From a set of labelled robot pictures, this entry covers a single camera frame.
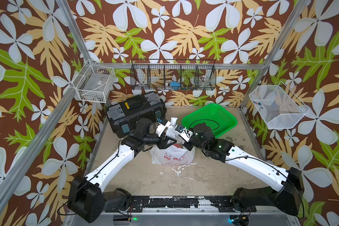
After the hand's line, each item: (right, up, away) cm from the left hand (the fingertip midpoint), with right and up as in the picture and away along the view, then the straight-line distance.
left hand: (174, 137), depth 74 cm
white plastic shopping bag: (+1, -8, -2) cm, 9 cm away
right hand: (+3, +2, +1) cm, 4 cm away
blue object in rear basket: (+2, +34, +21) cm, 40 cm away
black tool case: (-35, +11, +17) cm, 40 cm away
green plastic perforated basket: (+38, +9, +37) cm, 54 cm away
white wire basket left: (-49, +33, +12) cm, 61 cm away
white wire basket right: (+63, +18, +10) cm, 66 cm away
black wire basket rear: (0, +42, +23) cm, 47 cm away
